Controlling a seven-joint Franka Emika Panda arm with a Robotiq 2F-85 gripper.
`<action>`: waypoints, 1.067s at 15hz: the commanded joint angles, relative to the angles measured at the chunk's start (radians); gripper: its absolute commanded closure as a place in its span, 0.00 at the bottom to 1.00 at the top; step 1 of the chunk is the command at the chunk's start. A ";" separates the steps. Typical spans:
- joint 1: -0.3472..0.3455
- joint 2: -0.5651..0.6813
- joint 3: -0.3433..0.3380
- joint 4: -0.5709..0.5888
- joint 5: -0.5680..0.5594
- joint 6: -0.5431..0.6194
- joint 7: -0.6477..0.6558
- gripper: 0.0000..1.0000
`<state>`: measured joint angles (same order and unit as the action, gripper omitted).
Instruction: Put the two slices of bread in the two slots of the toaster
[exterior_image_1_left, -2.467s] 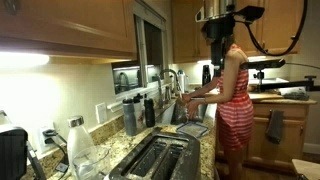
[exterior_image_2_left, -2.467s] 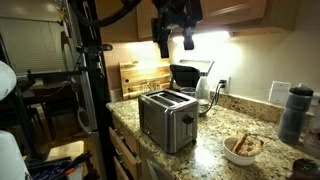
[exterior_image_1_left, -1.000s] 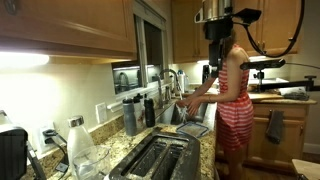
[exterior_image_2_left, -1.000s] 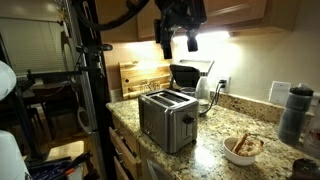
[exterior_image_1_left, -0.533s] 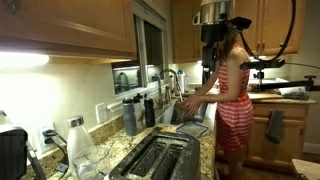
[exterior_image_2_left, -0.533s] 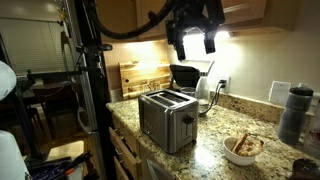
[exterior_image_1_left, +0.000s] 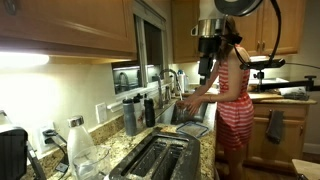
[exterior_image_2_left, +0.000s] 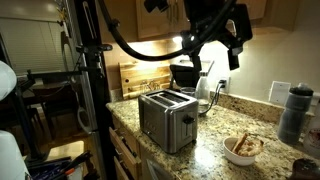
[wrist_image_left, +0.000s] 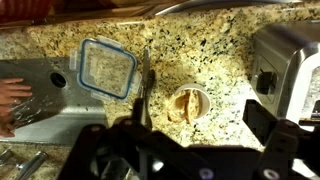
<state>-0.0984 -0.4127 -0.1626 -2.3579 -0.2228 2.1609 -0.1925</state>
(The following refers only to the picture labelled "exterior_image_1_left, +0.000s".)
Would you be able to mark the wooden cabinet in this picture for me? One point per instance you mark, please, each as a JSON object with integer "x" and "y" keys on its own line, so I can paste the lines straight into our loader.
{"x": 66, "y": 23}
{"x": 286, "y": 26}
{"x": 290, "y": 153}

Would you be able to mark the woman in red striped dress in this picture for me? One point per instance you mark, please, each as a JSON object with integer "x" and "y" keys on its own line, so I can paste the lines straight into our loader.
{"x": 235, "y": 113}

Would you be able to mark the wooden lower cabinet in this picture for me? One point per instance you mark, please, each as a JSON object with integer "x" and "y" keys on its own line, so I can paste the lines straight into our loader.
{"x": 290, "y": 153}

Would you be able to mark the clear bottle with metal cap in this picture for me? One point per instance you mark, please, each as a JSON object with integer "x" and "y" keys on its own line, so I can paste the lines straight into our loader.
{"x": 78, "y": 140}

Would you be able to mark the white rectangular tray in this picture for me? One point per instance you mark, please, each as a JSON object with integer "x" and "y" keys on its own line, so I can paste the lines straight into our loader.
{"x": 270, "y": 81}

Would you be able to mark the wooden cutting board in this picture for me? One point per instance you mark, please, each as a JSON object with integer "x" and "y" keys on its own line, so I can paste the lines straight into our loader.
{"x": 266, "y": 96}

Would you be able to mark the white bottle with blue cap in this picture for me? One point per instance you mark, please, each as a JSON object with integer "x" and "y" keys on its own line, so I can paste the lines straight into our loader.
{"x": 181, "y": 81}

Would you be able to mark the white wall outlet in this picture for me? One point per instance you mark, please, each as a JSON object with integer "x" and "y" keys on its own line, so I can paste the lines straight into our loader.
{"x": 40, "y": 141}

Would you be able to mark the kitchen window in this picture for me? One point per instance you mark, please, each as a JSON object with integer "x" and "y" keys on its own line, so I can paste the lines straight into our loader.
{"x": 151, "y": 50}

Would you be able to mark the wooden upper cabinet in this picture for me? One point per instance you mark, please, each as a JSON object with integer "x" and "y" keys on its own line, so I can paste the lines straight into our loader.
{"x": 66, "y": 23}
{"x": 286, "y": 26}

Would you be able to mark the white logo water bottle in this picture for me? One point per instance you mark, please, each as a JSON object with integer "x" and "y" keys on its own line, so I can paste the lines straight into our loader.
{"x": 138, "y": 113}

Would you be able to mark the black sports water bottle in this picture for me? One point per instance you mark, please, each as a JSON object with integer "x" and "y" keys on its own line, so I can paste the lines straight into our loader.
{"x": 149, "y": 113}

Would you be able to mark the stainless steel two-slot toaster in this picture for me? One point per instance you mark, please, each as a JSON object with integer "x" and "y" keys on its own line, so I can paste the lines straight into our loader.
{"x": 186, "y": 160}

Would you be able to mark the black coffee maker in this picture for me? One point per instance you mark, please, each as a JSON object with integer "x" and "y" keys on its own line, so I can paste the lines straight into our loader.
{"x": 13, "y": 153}

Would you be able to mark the chrome kitchen faucet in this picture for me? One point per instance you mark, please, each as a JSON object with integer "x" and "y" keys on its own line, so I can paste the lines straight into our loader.
{"x": 173, "y": 71}

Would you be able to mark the grey sports water bottle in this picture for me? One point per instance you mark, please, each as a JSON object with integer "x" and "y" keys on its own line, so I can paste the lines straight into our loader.
{"x": 129, "y": 116}

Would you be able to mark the clear glass pitcher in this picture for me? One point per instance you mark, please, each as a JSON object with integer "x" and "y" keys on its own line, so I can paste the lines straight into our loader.
{"x": 91, "y": 163}

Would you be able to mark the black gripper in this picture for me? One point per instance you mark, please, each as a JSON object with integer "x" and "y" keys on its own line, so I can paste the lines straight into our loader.
{"x": 208, "y": 45}

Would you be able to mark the white switch plate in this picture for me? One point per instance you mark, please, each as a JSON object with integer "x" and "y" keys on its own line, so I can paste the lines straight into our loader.
{"x": 101, "y": 112}

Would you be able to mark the under-cabinet light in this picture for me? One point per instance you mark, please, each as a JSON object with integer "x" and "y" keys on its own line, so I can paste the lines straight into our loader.
{"x": 20, "y": 60}

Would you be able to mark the black bar camera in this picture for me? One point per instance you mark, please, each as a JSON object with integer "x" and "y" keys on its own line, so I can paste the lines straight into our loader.
{"x": 263, "y": 64}

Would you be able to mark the grey dish towel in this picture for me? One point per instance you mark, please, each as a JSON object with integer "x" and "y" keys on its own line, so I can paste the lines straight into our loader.
{"x": 275, "y": 126}

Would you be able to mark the black flat device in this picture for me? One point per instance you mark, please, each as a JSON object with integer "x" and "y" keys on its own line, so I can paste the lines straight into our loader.
{"x": 296, "y": 96}

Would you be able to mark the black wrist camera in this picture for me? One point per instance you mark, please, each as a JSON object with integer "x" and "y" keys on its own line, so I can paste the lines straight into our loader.
{"x": 235, "y": 38}

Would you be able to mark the black camera stand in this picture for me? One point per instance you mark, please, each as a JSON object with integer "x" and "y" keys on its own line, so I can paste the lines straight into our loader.
{"x": 286, "y": 85}

